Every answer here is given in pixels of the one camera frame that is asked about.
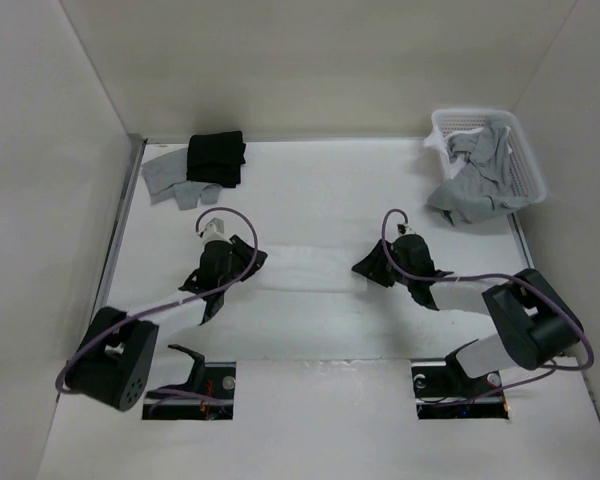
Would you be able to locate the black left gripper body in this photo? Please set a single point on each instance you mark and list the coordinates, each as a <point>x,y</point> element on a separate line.
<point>225,279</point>

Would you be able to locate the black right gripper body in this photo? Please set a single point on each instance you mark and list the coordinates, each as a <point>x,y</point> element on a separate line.
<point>398,265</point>

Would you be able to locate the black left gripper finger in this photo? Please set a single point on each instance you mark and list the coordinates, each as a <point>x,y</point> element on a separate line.
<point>242,250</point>
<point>251,262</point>

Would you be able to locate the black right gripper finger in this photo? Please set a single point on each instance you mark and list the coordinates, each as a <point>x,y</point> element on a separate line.
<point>376,271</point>
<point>378,256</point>

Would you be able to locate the white tank top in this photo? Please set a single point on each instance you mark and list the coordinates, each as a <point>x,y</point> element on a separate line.
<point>308,269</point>

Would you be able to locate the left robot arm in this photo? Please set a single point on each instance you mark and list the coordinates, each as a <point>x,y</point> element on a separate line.
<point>113,361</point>

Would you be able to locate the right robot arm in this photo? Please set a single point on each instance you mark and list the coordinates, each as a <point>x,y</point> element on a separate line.
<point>510,346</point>

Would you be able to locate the black folded tank top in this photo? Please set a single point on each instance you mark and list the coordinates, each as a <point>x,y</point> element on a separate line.
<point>216,158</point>

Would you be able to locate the grey crumpled tank top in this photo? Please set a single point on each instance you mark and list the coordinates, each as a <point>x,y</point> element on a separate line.
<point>484,188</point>

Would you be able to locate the grey folded tank top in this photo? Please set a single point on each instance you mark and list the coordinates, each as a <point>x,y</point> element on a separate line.
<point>166,178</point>

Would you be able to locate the white garment in basket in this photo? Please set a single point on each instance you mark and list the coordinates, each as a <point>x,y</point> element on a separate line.
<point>437,141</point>

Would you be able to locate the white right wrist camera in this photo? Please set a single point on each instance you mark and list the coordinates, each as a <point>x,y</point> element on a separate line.
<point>404,229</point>

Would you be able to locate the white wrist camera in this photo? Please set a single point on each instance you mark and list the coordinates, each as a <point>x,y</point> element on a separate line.
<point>404,229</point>
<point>213,231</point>

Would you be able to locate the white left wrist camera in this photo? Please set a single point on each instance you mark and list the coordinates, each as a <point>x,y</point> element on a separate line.
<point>213,231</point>

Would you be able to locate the left metal table rail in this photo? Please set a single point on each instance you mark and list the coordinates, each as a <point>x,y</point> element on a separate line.
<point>122,206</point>

